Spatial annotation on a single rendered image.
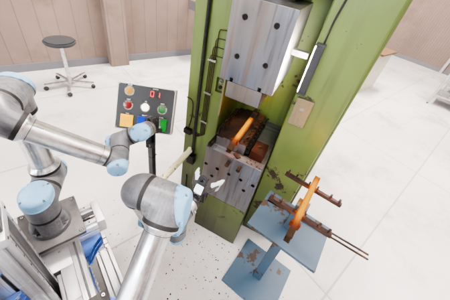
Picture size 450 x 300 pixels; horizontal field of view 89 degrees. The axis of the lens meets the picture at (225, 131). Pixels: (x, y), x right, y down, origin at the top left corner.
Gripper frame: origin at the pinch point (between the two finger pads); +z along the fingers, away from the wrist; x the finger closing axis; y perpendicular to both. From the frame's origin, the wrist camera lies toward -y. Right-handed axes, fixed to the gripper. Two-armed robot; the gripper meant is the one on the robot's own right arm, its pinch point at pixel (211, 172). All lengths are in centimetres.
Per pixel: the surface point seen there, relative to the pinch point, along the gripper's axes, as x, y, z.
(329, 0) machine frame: 19, -79, 79
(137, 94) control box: -61, -15, 16
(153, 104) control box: -52, -11, 18
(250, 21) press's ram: -7, -67, 31
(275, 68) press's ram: 10, -51, 31
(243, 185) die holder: 14.4, 26.8, 24.7
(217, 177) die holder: -3.8, 30.8, 24.7
